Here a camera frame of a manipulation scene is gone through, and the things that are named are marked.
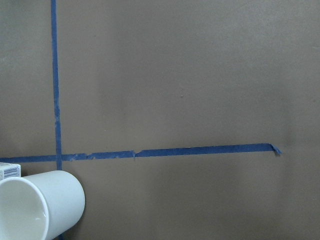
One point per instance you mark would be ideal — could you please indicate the blue white milk carton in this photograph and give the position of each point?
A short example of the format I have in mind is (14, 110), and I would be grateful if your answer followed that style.
(8, 170)

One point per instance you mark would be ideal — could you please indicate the long blue tape strip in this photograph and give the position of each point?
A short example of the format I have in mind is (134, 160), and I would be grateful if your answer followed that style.
(56, 93)

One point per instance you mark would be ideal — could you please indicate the white cup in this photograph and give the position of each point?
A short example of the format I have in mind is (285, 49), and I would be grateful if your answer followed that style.
(40, 206)

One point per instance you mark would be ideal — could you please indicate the crossing blue tape strip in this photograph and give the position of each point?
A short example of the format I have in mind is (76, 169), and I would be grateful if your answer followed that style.
(203, 150)

